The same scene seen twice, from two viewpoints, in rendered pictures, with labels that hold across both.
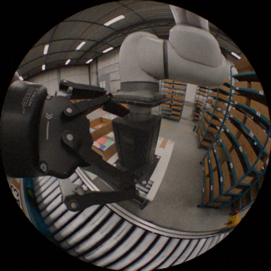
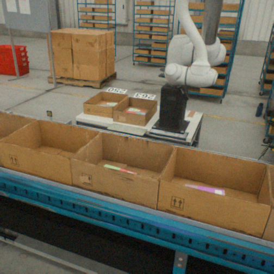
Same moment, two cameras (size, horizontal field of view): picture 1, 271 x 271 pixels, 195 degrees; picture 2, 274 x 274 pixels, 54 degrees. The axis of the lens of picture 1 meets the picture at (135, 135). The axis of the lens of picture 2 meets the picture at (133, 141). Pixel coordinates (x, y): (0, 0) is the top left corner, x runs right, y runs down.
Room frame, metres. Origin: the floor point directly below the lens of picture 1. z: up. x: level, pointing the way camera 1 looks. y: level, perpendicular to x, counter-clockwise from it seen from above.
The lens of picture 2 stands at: (-1.59, 0.68, 1.65)
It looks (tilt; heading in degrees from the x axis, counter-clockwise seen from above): 28 degrees down; 349
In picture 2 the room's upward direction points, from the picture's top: 2 degrees clockwise
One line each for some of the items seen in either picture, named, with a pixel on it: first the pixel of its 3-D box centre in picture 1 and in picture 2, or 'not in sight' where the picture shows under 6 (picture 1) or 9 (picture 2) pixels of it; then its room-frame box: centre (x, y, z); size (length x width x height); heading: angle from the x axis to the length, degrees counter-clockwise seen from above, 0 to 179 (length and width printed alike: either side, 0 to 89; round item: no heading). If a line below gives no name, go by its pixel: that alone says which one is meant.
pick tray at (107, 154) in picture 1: (109, 137); (136, 110); (0.57, 0.24, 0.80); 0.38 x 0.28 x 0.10; 150
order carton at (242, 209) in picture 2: not in sight; (212, 188); (-0.76, 0.18, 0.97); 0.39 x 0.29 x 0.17; 58
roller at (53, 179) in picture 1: (51, 181); not in sight; (0.06, 0.65, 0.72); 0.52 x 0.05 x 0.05; 148
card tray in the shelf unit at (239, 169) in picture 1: (242, 165); not in sight; (0.03, -1.15, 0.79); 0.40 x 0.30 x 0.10; 150
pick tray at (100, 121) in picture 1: (95, 127); (106, 104); (0.77, 0.47, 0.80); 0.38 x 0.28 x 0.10; 150
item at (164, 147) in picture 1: (116, 141); (141, 116); (0.59, 0.18, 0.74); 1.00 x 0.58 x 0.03; 58
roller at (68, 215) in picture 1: (67, 216); not in sight; (-0.11, 0.38, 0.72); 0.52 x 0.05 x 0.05; 148
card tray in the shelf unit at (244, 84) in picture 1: (246, 90); not in sight; (0.44, -1.39, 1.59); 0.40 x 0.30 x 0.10; 147
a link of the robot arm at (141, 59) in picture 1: (142, 56); (180, 50); (0.34, -0.03, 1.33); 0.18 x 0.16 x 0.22; 64
